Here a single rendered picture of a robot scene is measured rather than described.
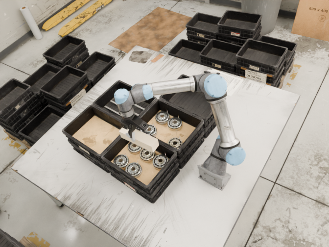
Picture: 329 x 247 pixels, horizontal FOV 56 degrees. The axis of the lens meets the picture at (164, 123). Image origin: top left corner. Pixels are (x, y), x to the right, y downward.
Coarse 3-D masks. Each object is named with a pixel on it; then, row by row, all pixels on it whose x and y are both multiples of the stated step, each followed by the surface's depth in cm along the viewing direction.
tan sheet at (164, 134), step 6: (150, 120) 222; (156, 126) 217; (162, 126) 217; (186, 126) 214; (192, 126) 213; (162, 132) 213; (168, 132) 213; (174, 132) 212; (180, 132) 211; (186, 132) 210; (162, 138) 210; (168, 138) 209; (180, 138) 208; (186, 138) 207
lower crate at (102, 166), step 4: (72, 144) 219; (76, 148) 223; (80, 152) 226; (84, 152) 213; (84, 156) 224; (88, 156) 217; (92, 160) 217; (96, 160) 207; (96, 164) 218; (100, 164) 207; (104, 168) 211; (108, 172) 212
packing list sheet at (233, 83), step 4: (216, 72) 264; (220, 72) 263; (224, 76) 259; (228, 76) 258; (232, 76) 258; (228, 80) 255; (232, 80) 255; (236, 80) 254; (240, 80) 253; (228, 84) 252; (232, 84) 252; (236, 84) 251; (228, 88) 250; (232, 88) 249; (236, 88) 248; (228, 92) 247; (232, 92) 246
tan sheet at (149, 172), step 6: (126, 150) 208; (132, 156) 204; (138, 156) 203; (132, 162) 201; (138, 162) 200; (144, 162) 200; (150, 162) 199; (144, 168) 197; (150, 168) 196; (144, 174) 194; (150, 174) 193; (144, 180) 191; (150, 180) 190
